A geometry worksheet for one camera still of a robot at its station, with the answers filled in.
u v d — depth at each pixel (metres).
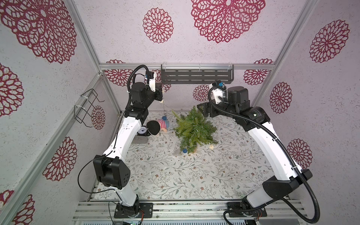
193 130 0.72
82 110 0.75
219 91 0.57
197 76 1.00
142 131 1.05
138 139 1.00
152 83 0.64
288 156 0.41
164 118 0.86
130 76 1.00
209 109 0.59
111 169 0.44
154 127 1.03
